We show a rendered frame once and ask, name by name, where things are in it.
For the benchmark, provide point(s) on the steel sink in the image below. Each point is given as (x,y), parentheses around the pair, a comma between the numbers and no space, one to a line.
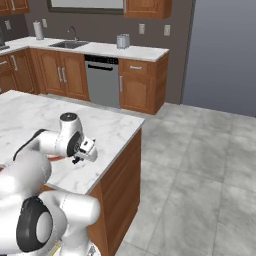
(69,44)

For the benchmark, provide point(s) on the white wall outlet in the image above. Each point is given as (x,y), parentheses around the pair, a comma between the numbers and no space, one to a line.
(167,30)
(44,23)
(141,28)
(7,24)

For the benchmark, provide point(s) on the grey dishwasher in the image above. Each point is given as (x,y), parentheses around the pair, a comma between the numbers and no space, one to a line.
(103,83)

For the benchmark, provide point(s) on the steel tap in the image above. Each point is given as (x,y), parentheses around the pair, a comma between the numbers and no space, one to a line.
(73,32)

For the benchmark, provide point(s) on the wooden cupboard with drawer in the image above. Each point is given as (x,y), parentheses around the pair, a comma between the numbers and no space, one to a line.
(140,86)

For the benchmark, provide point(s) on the red-rimmed plate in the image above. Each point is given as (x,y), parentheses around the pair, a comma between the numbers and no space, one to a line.
(56,158)

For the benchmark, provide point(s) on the dark framed window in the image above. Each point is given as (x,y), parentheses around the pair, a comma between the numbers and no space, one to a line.
(85,10)

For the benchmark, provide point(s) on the wooden wall cupboard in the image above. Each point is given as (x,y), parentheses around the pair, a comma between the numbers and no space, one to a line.
(148,8)
(13,6)

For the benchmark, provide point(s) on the wooden base cupboard run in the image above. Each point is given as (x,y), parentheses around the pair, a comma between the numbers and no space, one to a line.
(50,73)

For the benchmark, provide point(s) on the white paper towel roll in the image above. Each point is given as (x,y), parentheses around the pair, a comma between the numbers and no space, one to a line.
(38,30)

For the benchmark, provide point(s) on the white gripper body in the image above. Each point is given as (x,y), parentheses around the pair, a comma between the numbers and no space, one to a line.
(90,155)

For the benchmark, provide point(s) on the wooden island cabinet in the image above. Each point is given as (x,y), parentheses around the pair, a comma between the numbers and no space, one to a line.
(120,186)

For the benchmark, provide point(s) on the silver toaster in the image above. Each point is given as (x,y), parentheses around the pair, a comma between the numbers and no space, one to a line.
(123,41)

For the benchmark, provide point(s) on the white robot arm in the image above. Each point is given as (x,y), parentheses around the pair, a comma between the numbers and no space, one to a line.
(23,186)

